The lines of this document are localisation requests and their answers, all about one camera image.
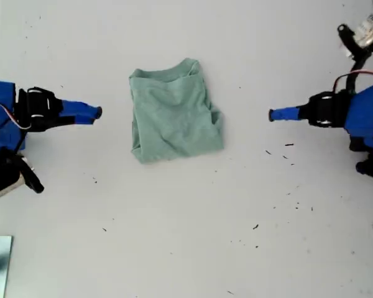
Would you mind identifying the green t-shirt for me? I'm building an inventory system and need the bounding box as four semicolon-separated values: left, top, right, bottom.
129;57;225;165

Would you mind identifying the camera black stalk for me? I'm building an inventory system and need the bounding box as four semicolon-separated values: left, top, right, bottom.
337;24;373;63
17;155;45;194

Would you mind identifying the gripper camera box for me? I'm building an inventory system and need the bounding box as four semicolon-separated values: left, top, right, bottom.
354;4;373;49
0;155;27;204

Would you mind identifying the shiny steel base plate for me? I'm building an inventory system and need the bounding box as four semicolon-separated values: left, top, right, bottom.
0;235;13;298

